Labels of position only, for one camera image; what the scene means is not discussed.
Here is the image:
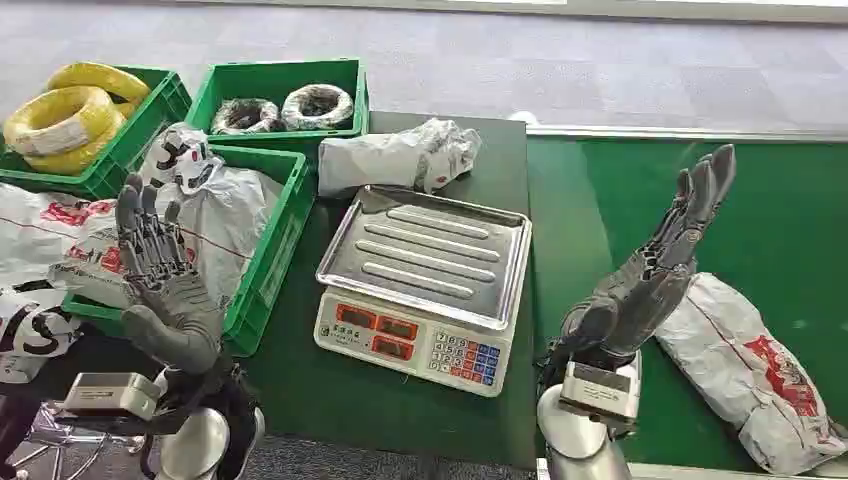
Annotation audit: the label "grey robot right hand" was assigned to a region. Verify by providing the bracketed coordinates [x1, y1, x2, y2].
[551, 143, 738, 371]

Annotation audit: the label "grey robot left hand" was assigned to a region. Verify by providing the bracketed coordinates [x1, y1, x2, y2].
[115, 173, 226, 376]

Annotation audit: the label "green crate with parcels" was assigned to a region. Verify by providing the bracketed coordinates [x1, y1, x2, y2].
[61, 143, 317, 360]

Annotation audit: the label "large grey parcel bag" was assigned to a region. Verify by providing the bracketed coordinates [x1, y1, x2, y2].
[51, 164, 285, 314]

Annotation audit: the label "grey parcel red print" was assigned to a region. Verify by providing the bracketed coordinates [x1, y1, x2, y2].
[654, 272, 848, 478]

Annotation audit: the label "white parcel black letters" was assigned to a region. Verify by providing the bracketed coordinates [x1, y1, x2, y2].
[0, 283, 85, 386]

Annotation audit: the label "green conveyor belt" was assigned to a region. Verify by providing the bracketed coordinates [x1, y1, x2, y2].
[526, 135, 848, 474]

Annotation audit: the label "white parcel black red print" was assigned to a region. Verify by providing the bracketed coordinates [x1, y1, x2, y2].
[138, 121, 225, 197]

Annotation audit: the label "white parcel red lettering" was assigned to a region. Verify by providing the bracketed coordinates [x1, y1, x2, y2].
[0, 182, 122, 294]

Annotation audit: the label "metal chair base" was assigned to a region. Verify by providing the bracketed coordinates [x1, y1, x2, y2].
[0, 402, 148, 480]

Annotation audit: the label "green crate with yellow coils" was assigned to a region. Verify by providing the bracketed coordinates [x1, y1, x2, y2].
[0, 64, 194, 201]

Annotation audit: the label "white electronic scale steel tray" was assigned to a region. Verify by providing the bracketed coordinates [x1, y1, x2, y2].
[312, 184, 534, 399]

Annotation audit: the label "green crate with grey coils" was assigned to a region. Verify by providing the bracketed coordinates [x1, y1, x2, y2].
[184, 57, 371, 152]

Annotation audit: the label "crumpled white parcel bag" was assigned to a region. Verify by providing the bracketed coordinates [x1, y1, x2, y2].
[317, 117, 484, 199]

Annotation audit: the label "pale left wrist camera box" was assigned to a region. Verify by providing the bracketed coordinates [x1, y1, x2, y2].
[62, 371, 164, 423]

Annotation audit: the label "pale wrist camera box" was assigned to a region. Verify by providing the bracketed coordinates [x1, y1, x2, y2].
[558, 352, 643, 427]
[62, 371, 164, 423]

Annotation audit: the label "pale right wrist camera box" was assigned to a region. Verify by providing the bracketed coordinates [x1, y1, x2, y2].
[558, 352, 643, 427]

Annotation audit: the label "silver conveyor rail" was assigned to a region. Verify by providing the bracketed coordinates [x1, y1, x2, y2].
[525, 124, 848, 145]

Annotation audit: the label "yellow wire coil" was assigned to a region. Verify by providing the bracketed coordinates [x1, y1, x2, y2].
[45, 61, 153, 109]
[2, 85, 121, 158]
[24, 111, 128, 178]

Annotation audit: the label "dark grey wire coil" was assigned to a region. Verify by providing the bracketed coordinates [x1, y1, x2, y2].
[209, 97, 287, 136]

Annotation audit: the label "pale grey wire coil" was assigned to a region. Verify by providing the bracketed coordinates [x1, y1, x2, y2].
[280, 83, 356, 132]

